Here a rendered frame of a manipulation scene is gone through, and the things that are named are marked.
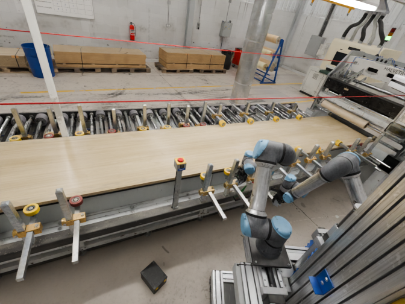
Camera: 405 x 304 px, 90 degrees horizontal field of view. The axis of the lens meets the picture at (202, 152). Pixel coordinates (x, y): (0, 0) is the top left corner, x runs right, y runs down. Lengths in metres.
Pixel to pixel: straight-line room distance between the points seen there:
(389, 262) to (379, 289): 0.10
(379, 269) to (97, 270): 2.10
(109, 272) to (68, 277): 0.34
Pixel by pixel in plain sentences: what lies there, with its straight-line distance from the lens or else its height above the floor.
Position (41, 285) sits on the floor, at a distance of 2.48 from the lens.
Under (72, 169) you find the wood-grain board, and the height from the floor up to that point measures 0.90.
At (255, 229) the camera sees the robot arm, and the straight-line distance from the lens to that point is 1.15.
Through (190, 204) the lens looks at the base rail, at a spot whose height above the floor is 0.70.
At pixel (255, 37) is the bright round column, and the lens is 5.42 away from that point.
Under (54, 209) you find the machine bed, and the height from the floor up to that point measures 0.75.
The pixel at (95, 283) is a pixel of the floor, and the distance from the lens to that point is 2.34.
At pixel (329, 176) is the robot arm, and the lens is 1.38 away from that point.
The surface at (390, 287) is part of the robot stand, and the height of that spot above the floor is 1.52.
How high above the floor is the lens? 2.13
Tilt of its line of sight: 36 degrees down
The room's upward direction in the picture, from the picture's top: 11 degrees clockwise
